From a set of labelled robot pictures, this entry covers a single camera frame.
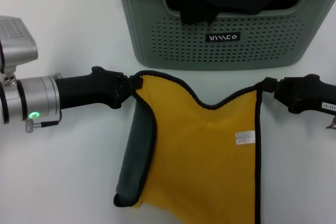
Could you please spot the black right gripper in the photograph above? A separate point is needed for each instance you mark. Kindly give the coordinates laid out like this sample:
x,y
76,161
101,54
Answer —
x,y
307,95

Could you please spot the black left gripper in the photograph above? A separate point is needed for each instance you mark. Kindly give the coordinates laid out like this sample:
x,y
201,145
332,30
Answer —
x,y
86,90

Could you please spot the yellow and green towel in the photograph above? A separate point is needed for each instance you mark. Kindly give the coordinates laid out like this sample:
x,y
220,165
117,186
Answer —
x,y
199,155

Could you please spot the green perforated plastic storage basket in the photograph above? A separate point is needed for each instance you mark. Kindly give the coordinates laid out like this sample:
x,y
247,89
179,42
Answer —
x,y
275,37

